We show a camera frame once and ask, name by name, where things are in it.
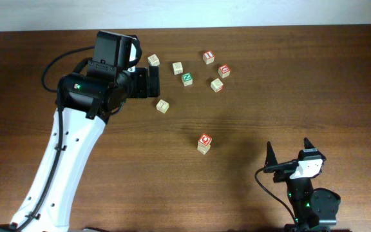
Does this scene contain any wooden block number four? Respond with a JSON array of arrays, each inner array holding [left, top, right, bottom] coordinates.
[[156, 99, 169, 113]]

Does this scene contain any wooden block blue D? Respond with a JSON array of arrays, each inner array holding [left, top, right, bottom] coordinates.
[[198, 133, 212, 147]]

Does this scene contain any wooden block pineapple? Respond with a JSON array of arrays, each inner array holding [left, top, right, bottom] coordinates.
[[197, 145, 211, 155]]

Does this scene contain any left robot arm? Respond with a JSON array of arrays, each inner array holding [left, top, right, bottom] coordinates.
[[0, 31, 160, 231]]

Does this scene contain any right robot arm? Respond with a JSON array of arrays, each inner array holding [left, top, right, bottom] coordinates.
[[263, 138, 341, 231]]

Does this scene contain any wooden block letter K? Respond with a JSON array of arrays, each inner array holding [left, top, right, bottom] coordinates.
[[147, 54, 160, 66]]

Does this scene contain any plain wooden block centre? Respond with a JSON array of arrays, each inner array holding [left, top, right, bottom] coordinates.
[[173, 62, 183, 75]]

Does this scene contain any wooden block green N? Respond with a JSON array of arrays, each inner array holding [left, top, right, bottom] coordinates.
[[181, 73, 193, 86]]

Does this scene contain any wooden block red edge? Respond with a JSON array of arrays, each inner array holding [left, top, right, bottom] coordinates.
[[211, 78, 224, 93]]

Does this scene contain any wooden block red I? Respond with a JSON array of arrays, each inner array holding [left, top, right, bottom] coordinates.
[[203, 50, 215, 64]]

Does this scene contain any wooden block red U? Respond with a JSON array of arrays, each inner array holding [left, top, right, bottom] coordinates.
[[218, 64, 231, 78]]

